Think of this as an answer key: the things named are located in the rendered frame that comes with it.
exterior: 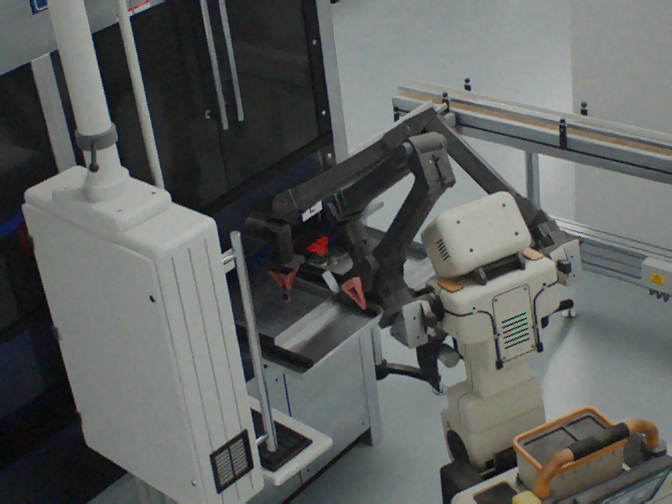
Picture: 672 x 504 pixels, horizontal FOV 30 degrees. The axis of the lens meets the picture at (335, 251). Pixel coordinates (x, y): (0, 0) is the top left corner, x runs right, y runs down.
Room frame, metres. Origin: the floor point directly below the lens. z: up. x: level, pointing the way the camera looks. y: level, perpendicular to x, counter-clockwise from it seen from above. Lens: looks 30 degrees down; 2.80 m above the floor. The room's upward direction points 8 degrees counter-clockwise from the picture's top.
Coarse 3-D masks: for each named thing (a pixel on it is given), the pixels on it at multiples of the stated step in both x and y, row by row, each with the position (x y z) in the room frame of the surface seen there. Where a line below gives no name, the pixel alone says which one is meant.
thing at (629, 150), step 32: (416, 96) 4.24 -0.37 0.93; (448, 96) 4.12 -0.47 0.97; (480, 96) 4.10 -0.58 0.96; (480, 128) 4.00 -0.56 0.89; (512, 128) 3.90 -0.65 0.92; (544, 128) 3.84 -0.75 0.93; (576, 128) 3.76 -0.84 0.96; (608, 128) 3.77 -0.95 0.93; (640, 128) 3.67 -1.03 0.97; (576, 160) 3.73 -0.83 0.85; (608, 160) 3.65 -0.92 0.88; (640, 160) 3.57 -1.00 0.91
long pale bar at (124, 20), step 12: (120, 0) 2.87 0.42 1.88; (120, 12) 2.87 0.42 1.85; (120, 24) 2.87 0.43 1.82; (132, 36) 2.87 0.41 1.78; (132, 48) 2.87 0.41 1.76; (132, 60) 2.87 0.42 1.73; (132, 72) 2.87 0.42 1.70; (132, 84) 2.87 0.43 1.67; (144, 96) 2.87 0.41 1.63; (144, 108) 2.87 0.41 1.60; (144, 120) 2.87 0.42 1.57; (144, 132) 2.87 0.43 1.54; (156, 156) 2.87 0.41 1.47; (156, 168) 2.87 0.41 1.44; (156, 180) 2.87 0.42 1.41
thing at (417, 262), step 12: (372, 228) 3.35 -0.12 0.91; (372, 240) 3.33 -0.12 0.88; (408, 252) 3.23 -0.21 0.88; (420, 252) 3.22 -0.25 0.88; (300, 264) 3.22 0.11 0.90; (312, 264) 3.18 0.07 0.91; (336, 264) 3.22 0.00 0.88; (348, 264) 3.21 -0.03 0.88; (408, 264) 3.17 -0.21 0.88; (420, 264) 3.11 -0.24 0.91; (336, 276) 3.12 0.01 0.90; (408, 276) 3.07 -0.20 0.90
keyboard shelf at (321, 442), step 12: (252, 408) 2.68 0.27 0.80; (276, 420) 2.61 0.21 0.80; (288, 420) 2.61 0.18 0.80; (300, 432) 2.55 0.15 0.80; (312, 432) 2.54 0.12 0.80; (312, 444) 2.50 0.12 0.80; (324, 444) 2.50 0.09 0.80; (300, 456) 2.46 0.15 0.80; (312, 456) 2.46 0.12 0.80; (264, 468) 2.43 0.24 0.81; (288, 468) 2.42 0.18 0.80; (300, 468) 2.43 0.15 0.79; (276, 480) 2.39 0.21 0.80
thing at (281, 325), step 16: (256, 272) 3.23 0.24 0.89; (256, 288) 3.14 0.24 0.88; (272, 288) 3.13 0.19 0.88; (304, 288) 3.09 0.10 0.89; (320, 288) 3.05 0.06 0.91; (240, 304) 3.07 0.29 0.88; (256, 304) 3.06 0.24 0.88; (272, 304) 3.05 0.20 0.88; (288, 304) 3.04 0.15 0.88; (304, 304) 3.02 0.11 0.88; (320, 304) 2.97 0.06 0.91; (240, 320) 2.99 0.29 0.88; (256, 320) 2.98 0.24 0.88; (272, 320) 2.96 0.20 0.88; (288, 320) 2.95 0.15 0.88; (304, 320) 2.91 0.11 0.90; (272, 336) 2.87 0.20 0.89; (288, 336) 2.86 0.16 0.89
